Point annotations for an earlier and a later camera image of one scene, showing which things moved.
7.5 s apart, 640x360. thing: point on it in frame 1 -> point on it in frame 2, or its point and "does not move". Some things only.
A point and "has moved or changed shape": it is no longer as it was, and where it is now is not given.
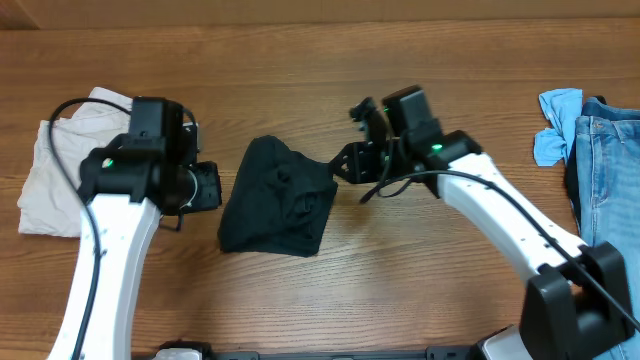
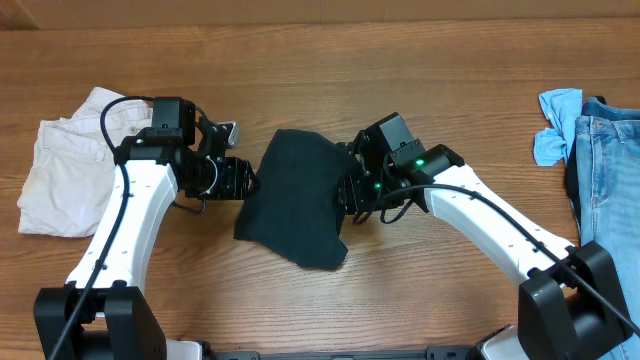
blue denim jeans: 603,184 does not move
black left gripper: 210,196 -> 234,180
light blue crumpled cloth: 562,109 does not move
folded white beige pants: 48,206 does not move
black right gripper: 361,171 -> 358,198
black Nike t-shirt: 277,201 has moved or changed shape
